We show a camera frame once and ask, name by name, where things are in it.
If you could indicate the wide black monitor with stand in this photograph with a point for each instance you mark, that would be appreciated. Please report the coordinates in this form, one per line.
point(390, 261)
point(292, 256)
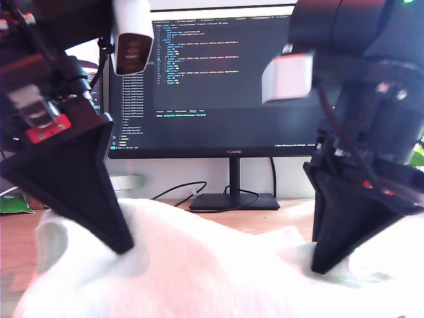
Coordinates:
point(215, 83)

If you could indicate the green leafy houseplant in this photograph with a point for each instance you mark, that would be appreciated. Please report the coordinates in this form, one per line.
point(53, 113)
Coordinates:
point(418, 159)

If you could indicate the green snack bag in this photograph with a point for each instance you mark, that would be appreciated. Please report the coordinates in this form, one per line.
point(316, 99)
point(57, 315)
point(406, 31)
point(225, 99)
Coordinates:
point(13, 205)

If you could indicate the white pink tea towel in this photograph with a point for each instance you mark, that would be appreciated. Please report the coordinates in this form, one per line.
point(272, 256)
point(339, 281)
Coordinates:
point(198, 265)

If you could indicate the brown cardboard box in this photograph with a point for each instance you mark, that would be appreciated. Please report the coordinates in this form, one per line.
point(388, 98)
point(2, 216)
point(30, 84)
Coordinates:
point(34, 203)

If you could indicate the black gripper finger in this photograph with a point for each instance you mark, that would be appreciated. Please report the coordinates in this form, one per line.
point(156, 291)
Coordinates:
point(76, 182)
point(357, 218)
point(319, 185)

